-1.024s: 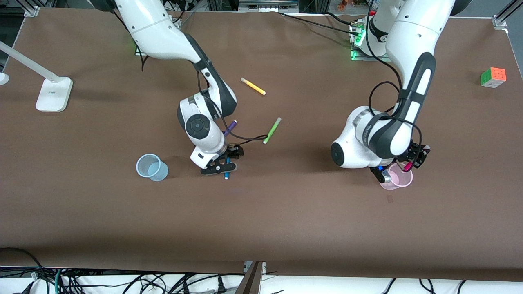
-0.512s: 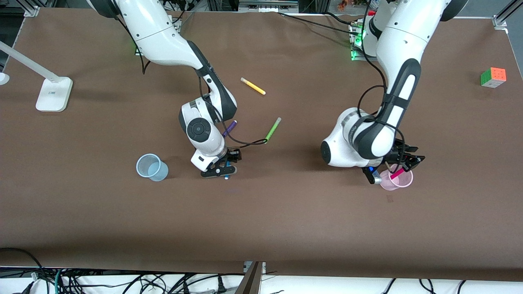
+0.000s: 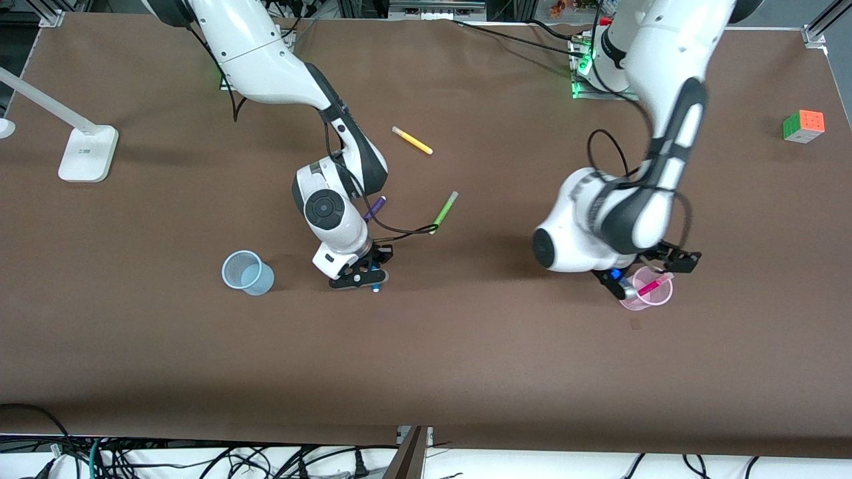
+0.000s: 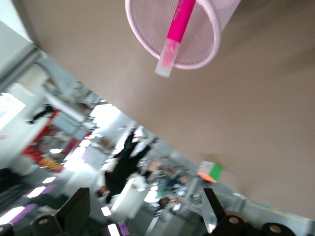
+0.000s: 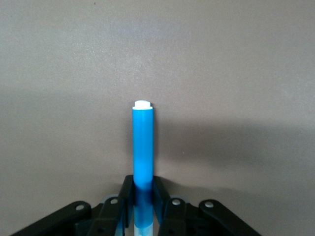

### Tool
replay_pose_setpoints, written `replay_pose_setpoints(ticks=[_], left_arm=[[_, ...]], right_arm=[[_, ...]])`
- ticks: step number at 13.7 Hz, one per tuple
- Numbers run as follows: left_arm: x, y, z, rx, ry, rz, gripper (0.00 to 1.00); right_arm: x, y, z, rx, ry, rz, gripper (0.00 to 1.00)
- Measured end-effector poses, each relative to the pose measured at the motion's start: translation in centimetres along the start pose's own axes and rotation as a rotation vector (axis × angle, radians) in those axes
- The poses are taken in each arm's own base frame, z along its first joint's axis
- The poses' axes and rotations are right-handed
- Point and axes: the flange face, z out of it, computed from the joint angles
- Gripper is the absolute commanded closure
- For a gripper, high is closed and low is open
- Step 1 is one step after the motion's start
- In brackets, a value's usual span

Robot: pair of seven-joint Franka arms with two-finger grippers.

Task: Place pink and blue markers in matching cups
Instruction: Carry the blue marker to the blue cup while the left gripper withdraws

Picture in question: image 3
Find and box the pink marker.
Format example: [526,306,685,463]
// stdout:
[638,271,675,297]

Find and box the pink mesh cup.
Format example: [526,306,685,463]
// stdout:
[618,266,674,312]

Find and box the green marker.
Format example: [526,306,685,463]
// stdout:
[428,191,459,235]

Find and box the light blue mesh cup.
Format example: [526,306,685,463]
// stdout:
[221,250,275,296]

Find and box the yellow marker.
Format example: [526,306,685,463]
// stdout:
[391,126,434,156]

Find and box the rubiks cube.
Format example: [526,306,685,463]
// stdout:
[783,110,826,144]

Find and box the dark table support beam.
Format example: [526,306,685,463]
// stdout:
[381,426,430,479]

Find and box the grey metal box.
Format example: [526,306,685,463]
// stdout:
[388,0,488,21]

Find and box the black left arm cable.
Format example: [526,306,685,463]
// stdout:
[588,128,694,253]

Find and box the black cable on table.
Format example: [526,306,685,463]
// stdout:
[453,19,590,59]

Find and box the black looping floor cable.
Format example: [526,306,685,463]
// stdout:
[0,403,71,479]

